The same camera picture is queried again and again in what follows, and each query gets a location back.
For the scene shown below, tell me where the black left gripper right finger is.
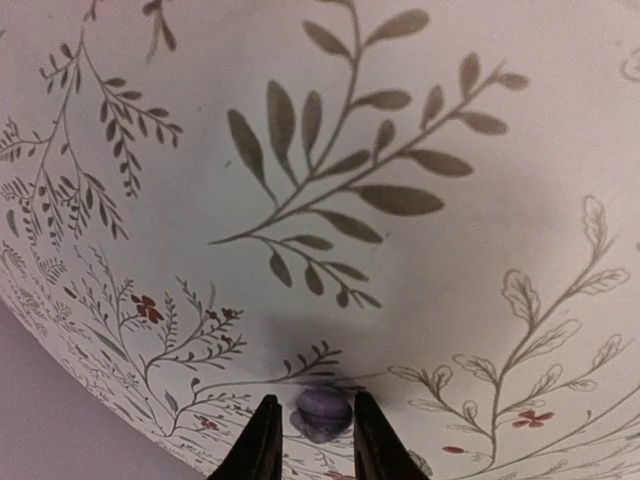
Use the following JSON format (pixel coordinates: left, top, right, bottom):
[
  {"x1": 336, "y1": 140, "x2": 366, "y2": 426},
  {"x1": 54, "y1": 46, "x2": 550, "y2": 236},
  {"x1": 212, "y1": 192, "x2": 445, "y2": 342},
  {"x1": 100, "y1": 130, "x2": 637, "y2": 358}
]
[{"x1": 354, "y1": 392, "x2": 428, "y2": 480}]

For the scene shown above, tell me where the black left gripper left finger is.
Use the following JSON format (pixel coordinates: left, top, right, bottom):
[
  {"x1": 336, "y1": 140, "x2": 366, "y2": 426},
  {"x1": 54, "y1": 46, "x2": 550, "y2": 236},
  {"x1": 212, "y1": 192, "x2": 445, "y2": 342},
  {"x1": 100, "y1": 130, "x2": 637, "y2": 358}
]
[{"x1": 207, "y1": 395, "x2": 283, "y2": 480}]

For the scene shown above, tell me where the floral patterned table mat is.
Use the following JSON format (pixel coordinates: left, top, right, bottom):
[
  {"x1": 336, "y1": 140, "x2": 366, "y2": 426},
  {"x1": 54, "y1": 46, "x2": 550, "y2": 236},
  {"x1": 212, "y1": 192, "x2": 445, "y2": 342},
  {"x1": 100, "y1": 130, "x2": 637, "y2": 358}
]
[{"x1": 1, "y1": 1, "x2": 639, "y2": 479}]

